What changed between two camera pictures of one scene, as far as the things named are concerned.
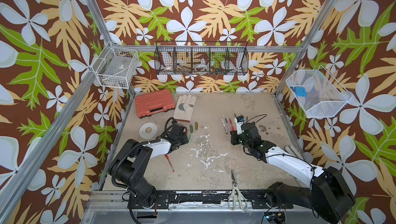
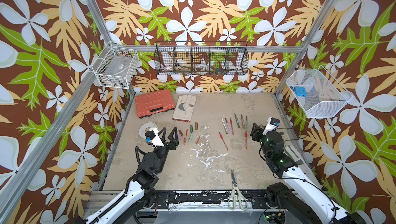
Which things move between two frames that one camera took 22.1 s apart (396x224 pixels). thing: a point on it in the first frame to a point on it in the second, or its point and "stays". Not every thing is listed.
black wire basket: [200, 58] stays
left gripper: [185, 140] to [169, 145]
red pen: [167, 157] to [221, 137]
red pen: [232, 128] stays
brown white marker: [224, 126] stays
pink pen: [228, 125] stays
